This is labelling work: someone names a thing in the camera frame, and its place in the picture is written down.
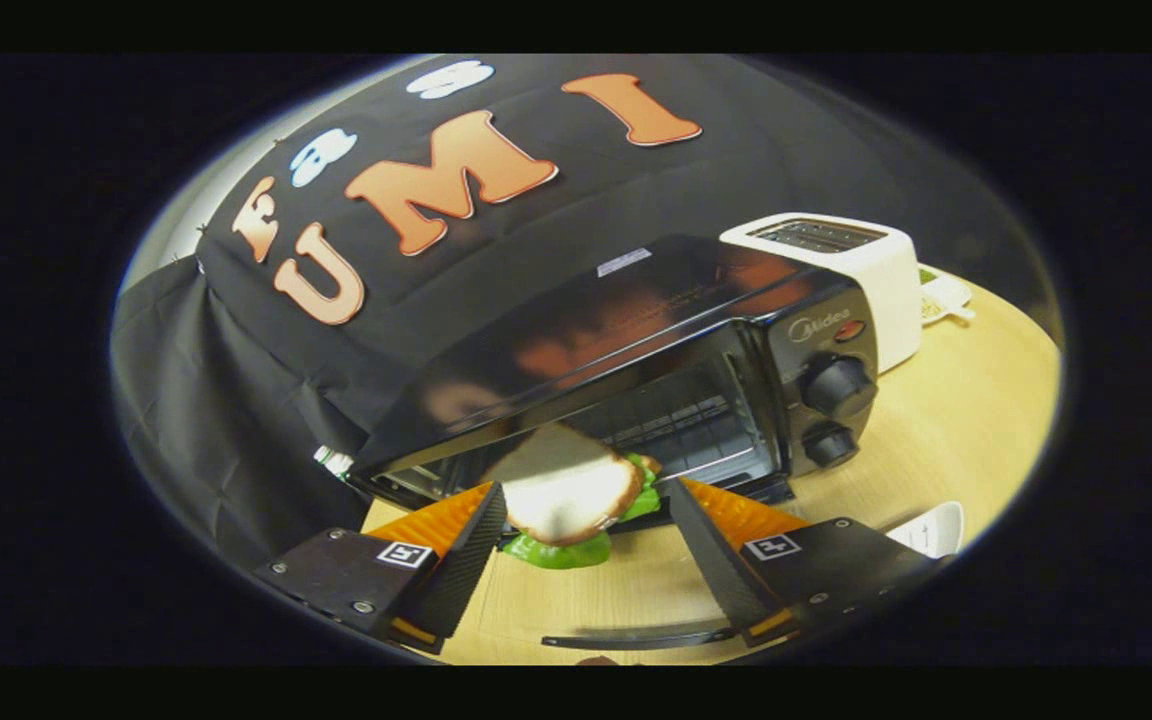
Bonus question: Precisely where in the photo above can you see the white pop-up toaster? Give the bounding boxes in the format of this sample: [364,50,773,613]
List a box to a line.
[719,213,924,374]

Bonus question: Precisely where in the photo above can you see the black toaster oven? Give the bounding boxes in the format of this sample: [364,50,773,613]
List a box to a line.
[348,234,882,653]

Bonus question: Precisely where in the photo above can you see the white divided seed dish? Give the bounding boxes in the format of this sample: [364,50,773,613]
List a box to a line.
[916,265,977,326]

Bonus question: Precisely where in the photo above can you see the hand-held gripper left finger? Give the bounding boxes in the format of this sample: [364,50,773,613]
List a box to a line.
[256,482,509,655]

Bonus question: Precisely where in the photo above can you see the toy sandwich with lettuce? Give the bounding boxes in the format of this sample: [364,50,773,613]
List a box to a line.
[484,423,664,571]

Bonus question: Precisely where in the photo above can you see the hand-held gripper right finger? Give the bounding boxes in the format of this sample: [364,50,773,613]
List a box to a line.
[669,479,939,649]

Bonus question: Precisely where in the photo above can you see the white plate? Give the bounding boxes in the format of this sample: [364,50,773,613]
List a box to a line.
[886,501,965,559]

